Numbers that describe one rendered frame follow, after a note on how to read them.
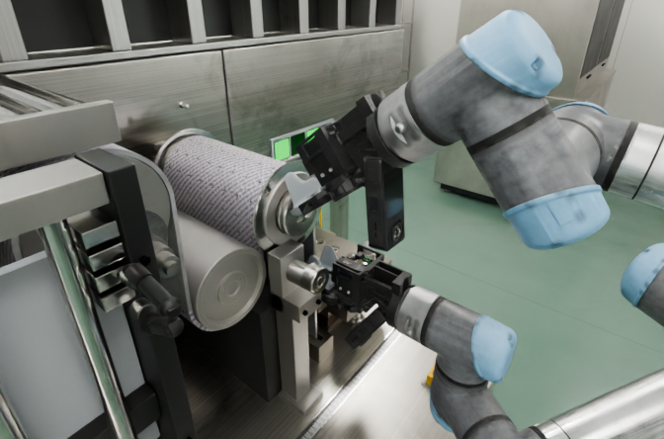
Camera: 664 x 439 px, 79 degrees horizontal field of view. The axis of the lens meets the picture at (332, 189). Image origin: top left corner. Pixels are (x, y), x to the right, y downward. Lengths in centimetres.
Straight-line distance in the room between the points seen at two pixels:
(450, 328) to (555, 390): 161
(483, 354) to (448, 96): 35
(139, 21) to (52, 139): 54
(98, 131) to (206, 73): 50
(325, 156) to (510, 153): 20
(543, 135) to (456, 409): 41
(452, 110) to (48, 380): 37
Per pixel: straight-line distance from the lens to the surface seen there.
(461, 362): 60
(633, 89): 495
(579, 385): 225
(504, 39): 35
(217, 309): 59
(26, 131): 37
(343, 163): 45
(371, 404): 79
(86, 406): 41
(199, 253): 57
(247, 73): 94
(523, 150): 36
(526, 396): 210
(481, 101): 35
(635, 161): 48
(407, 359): 86
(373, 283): 63
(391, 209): 46
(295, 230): 60
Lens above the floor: 154
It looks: 26 degrees down
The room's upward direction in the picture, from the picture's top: straight up
